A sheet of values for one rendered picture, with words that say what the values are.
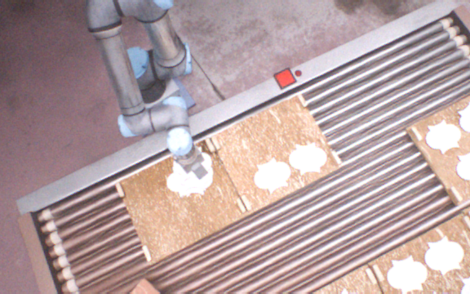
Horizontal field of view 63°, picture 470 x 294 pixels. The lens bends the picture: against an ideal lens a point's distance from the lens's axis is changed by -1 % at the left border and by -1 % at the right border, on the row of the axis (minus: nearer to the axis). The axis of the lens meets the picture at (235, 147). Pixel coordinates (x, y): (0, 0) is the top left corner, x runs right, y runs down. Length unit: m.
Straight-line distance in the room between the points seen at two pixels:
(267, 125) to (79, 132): 1.56
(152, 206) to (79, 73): 1.64
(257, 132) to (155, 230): 0.55
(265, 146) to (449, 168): 0.72
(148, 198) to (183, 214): 0.15
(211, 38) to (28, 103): 1.35
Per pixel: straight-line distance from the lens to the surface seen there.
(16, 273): 2.84
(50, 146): 2.88
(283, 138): 1.58
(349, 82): 1.74
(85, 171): 1.70
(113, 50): 1.19
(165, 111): 1.26
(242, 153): 1.56
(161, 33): 1.28
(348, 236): 1.56
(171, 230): 1.54
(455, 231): 1.68
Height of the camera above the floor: 2.44
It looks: 73 degrees down
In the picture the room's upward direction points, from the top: 9 degrees counter-clockwise
